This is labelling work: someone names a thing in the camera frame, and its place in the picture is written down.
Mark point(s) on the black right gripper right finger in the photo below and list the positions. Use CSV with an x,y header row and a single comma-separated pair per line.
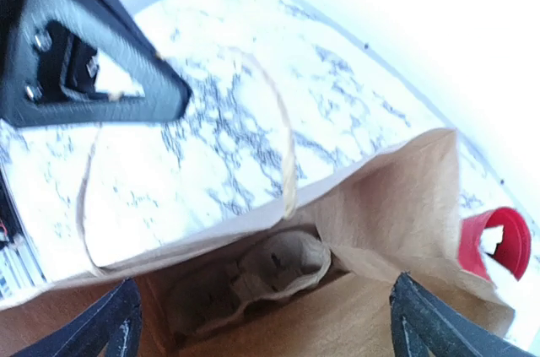
x,y
423,325

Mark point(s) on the white sugar stick packets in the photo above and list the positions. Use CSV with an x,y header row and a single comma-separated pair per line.
x,y
491,238

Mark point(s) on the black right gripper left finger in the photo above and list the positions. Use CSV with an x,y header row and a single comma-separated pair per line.
x,y
112,326

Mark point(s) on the red cylindrical canister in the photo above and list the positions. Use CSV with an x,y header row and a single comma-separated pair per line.
x,y
513,253

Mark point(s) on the brown cardboard cup carrier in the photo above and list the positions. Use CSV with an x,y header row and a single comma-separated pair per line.
x,y
273,269

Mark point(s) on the brown paper bag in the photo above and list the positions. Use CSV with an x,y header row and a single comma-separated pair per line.
x,y
259,152

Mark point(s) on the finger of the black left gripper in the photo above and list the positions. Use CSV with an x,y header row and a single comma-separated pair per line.
x,y
49,66

